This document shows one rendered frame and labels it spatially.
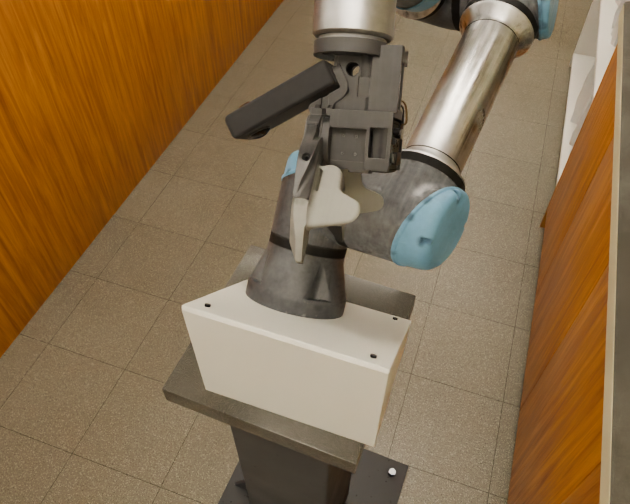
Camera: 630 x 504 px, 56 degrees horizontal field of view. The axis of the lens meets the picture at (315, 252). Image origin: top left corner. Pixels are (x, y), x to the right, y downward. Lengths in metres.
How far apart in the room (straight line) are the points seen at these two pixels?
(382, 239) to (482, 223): 1.77
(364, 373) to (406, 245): 0.17
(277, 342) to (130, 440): 1.31
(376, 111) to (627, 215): 0.85
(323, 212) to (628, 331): 0.72
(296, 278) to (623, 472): 0.54
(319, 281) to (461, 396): 1.27
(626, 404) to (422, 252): 0.44
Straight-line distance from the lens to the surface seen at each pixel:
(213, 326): 0.77
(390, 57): 0.56
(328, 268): 0.84
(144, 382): 2.09
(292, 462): 1.18
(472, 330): 2.18
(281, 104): 0.57
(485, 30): 0.95
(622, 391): 1.05
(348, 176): 0.62
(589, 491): 1.16
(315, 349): 0.72
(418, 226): 0.74
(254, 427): 0.93
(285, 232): 0.83
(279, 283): 0.83
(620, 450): 1.00
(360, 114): 0.54
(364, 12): 0.55
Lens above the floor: 1.78
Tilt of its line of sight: 50 degrees down
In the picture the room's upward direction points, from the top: straight up
